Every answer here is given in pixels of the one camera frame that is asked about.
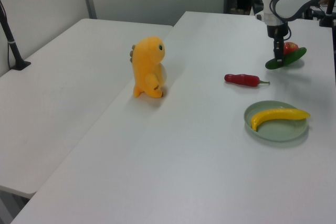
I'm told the red chili pepper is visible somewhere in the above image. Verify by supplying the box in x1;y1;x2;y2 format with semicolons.
224;73;270;88

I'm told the yellow banana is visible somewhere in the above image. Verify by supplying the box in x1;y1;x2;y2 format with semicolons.
250;108;311;132

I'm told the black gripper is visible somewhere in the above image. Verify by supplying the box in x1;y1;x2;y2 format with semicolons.
266;24;289;68

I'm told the black pole with clamp base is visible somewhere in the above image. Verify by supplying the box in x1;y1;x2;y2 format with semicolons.
0;0;32;71

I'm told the red apple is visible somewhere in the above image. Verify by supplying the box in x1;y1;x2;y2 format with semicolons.
282;41;299;56

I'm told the dark green cucumber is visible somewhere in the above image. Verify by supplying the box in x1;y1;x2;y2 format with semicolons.
265;47;307;70

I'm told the black stand with clamp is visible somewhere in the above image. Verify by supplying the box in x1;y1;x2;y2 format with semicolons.
318;0;336;28

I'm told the pale green plate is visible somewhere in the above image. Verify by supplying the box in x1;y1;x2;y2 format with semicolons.
243;100;310;142

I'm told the orange plush dinosaur toy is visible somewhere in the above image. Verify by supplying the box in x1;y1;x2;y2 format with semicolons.
130;37;169;99

